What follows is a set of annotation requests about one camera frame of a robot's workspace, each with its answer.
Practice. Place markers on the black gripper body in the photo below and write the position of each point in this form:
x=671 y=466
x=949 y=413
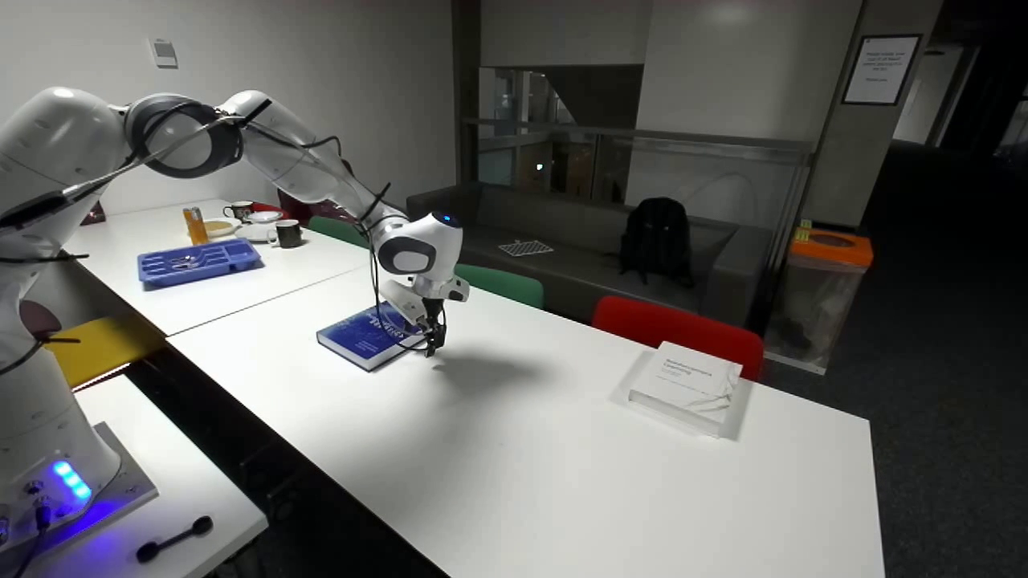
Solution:
x=433 y=314

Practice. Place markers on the blue hardcover book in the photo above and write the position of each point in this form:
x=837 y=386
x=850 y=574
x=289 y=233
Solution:
x=364 y=337

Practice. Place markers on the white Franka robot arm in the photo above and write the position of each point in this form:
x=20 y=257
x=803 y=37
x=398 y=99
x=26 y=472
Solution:
x=276 y=148

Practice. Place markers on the white paper sheet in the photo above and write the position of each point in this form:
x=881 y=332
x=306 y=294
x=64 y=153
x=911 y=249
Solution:
x=524 y=249

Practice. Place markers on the black cup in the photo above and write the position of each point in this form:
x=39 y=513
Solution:
x=289 y=233

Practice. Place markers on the grey sofa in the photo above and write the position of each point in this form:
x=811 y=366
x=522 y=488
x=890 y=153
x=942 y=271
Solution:
x=579 y=228

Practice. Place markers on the white container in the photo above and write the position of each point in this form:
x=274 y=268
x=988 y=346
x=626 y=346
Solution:
x=260 y=227

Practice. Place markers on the white bowl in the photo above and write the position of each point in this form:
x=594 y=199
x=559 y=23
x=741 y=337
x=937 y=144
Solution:
x=224 y=228

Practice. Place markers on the black backpack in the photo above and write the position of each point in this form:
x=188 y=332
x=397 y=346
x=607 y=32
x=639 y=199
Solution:
x=655 y=241

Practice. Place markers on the blue plastic compartment tray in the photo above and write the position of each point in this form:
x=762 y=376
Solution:
x=198 y=264

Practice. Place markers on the black dumbbell-shaped tool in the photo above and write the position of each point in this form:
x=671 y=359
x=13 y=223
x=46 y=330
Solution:
x=170 y=542

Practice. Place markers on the yellow chair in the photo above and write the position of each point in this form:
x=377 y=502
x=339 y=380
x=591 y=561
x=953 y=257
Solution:
x=100 y=349

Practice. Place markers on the purple phone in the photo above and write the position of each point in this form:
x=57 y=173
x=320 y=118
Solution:
x=95 y=214

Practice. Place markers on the clear bin with orange lid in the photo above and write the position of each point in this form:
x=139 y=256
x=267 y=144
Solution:
x=820 y=299

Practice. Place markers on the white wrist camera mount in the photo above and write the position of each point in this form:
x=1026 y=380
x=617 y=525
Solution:
x=459 y=286

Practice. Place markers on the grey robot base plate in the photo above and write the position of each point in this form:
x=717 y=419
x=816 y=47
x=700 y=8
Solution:
x=118 y=484

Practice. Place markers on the white wall switch box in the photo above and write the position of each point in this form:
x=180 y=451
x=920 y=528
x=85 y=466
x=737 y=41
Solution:
x=164 y=54

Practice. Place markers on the framed wall notice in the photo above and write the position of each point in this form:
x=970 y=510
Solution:
x=881 y=72

